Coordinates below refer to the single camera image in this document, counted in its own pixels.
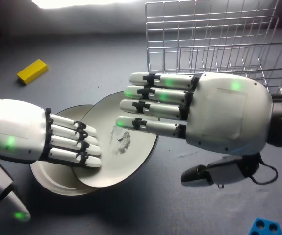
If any wire dish rack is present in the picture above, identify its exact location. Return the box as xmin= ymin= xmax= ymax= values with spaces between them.
xmin=145 ymin=0 xmax=282 ymax=93

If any white plate with grey smudge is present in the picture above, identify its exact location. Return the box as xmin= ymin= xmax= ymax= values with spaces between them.
xmin=72 ymin=91 xmax=160 ymax=189
xmin=29 ymin=104 xmax=112 ymax=197

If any blue pentagon block with holes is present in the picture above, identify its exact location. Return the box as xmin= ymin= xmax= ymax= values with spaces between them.
xmin=248 ymin=217 xmax=282 ymax=235

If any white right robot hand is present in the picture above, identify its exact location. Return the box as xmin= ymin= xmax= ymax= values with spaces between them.
xmin=116 ymin=72 xmax=273 ymax=187

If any grey table cloth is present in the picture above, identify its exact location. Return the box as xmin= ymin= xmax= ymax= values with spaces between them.
xmin=0 ymin=26 xmax=282 ymax=235

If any yellow rectangular block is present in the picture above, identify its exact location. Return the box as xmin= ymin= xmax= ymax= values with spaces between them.
xmin=17 ymin=59 xmax=49 ymax=86

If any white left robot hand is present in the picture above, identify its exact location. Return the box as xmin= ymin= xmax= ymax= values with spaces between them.
xmin=0 ymin=99 xmax=102 ymax=222

